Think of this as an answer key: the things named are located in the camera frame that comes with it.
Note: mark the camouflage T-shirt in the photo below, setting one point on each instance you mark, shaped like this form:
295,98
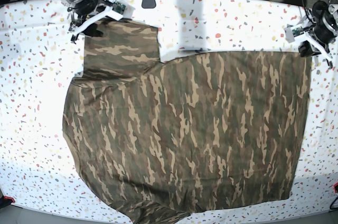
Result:
160,141

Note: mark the black table mount bracket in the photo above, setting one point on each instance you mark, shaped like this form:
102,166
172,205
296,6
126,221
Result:
148,4

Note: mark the red object right edge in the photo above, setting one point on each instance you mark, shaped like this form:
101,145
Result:
335,186

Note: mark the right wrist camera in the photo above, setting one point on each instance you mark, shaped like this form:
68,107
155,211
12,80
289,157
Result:
125,10

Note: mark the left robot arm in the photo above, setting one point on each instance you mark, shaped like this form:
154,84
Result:
316,30

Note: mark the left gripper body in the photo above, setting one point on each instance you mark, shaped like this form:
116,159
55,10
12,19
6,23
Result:
320,28

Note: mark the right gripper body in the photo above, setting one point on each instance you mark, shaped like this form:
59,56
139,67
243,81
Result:
88,12

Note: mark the red table corner clamp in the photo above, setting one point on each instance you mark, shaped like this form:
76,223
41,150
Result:
5,201

